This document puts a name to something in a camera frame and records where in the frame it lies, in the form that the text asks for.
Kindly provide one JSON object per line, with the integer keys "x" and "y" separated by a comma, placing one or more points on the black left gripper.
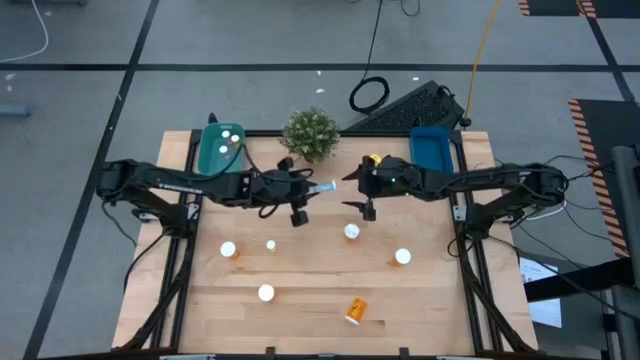
{"x": 280, "y": 187}

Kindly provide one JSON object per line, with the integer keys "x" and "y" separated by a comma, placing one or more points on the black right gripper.
{"x": 395, "y": 180}

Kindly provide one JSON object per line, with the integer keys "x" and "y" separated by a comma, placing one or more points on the orange pill bottle white cap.
{"x": 228, "y": 249}
{"x": 266, "y": 292}
{"x": 352, "y": 230}
{"x": 357, "y": 309}
{"x": 402, "y": 256}

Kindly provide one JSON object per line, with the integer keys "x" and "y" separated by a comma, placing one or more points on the yellow-green pill bottle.
{"x": 235, "y": 139}

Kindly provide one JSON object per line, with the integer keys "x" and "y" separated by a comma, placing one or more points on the purple pill bottle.
{"x": 223, "y": 149}

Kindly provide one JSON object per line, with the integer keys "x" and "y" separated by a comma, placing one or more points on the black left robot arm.
{"x": 210, "y": 187}

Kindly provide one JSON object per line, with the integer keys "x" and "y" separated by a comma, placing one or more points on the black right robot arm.
{"x": 500, "y": 175}

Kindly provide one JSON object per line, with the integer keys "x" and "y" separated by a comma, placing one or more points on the blue plastic bin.
{"x": 430, "y": 147}

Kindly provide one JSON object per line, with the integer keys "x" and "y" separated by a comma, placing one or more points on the teal plastic bin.
{"x": 212, "y": 160}

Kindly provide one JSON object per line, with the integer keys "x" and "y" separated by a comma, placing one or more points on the artificial plant in black pot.
{"x": 310, "y": 132}

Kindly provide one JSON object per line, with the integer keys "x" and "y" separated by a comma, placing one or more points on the white paper sheet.
{"x": 547, "y": 312}

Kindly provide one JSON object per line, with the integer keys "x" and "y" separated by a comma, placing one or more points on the black metal beam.
{"x": 575, "y": 285}

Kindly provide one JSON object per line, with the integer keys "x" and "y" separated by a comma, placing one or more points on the black mat with orange stripes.
{"x": 615, "y": 125}
{"x": 560, "y": 7}

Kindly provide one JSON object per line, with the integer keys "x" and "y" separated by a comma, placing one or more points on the black aluminium table frame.
{"x": 260, "y": 133}

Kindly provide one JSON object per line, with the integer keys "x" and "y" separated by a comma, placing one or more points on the gray metal post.
{"x": 625, "y": 200}

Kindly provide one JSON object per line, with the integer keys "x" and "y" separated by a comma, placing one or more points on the gray floor bracket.
{"x": 12, "y": 111}

